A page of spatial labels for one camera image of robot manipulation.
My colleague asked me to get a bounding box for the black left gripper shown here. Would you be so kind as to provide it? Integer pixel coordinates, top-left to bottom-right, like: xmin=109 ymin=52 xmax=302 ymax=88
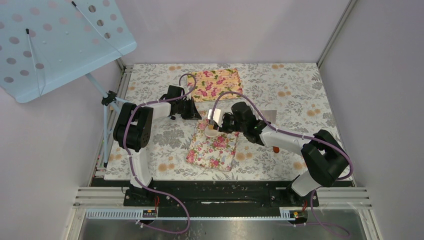
xmin=176 ymin=97 xmax=202 ymax=121

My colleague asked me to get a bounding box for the white dough ball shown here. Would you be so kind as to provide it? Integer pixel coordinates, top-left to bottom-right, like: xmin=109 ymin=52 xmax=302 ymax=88
xmin=204 ymin=126 xmax=220 ymax=138

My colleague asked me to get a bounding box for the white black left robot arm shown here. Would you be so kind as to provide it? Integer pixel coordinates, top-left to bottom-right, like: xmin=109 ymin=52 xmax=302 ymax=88
xmin=112 ymin=85 xmax=202 ymax=206

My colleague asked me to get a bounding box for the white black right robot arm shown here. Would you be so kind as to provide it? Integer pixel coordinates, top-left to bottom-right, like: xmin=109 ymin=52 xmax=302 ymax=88
xmin=207 ymin=101 xmax=349 ymax=206

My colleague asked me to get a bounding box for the yellow floral rectangular tray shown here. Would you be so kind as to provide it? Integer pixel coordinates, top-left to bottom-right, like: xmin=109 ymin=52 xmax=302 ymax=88
xmin=187 ymin=68 xmax=243 ymax=103

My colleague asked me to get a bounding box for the floral grey table mat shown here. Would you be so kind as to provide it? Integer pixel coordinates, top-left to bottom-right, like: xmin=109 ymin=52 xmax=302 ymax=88
xmin=125 ymin=63 xmax=340 ymax=181

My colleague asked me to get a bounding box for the light blue perforated music stand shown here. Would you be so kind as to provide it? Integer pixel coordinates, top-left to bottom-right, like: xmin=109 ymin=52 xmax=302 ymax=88
xmin=0 ymin=0 xmax=176 ymax=168

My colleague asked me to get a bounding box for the red handled metal scraper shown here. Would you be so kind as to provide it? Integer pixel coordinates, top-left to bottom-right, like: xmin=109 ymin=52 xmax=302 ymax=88
xmin=261 ymin=110 xmax=281 ymax=154

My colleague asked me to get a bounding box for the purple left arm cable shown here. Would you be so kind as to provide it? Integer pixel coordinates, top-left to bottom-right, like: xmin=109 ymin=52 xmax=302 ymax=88
xmin=122 ymin=73 xmax=198 ymax=235

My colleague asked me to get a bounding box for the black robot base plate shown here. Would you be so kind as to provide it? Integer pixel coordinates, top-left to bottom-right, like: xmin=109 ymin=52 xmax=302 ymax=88
xmin=123 ymin=180 xmax=319 ymax=217

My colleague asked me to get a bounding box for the white slotted cable duct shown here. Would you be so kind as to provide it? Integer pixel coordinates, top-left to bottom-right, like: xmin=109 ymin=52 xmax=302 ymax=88
xmin=85 ymin=208 xmax=296 ymax=221

